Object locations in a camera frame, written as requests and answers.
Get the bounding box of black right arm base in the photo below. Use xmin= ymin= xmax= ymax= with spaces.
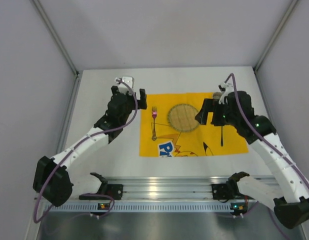
xmin=211 ymin=181 xmax=245 ymax=202

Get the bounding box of slotted grey cable duct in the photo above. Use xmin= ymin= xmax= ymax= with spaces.
xmin=50 ymin=201 xmax=234 ymax=213

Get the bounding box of yellow Pikachu cloth placemat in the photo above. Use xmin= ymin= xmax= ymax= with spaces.
xmin=139 ymin=92 xmax=249 ymax=157

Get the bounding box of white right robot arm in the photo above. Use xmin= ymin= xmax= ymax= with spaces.
xmin=195 ymin=91 xmax=309 ymax=229

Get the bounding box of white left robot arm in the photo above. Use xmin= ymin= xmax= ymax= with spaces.
xmin=32 ymin=83 xmax=147 ymax=207

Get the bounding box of aluminium mounting rail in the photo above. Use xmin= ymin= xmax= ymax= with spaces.
xmin=34 ymin=175 xmax=307 ymax=201

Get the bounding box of blue metal spoon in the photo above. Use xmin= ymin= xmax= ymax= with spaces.
xmin=220 ymin=126 xmax=224 ymax=147

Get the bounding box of small grey ceramic cup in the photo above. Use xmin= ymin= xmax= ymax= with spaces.
xmin=212 ymin=92 xmax=222 ymax=100

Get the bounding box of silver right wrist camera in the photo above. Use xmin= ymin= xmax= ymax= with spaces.
xmin=121 ymin=76 xmax=135 ymax=88

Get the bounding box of round woven bamboo plate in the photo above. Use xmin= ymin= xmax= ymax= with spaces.
xmin=167 ymin=103 xmax=199 ymax=133

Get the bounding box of pink metal fork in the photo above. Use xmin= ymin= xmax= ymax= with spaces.
xmin=151 ymin=106 xmax=158 ymax=141

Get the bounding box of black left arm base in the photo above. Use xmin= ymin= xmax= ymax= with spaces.
xmin=78 ymin=172 xmax=124 ymax=200

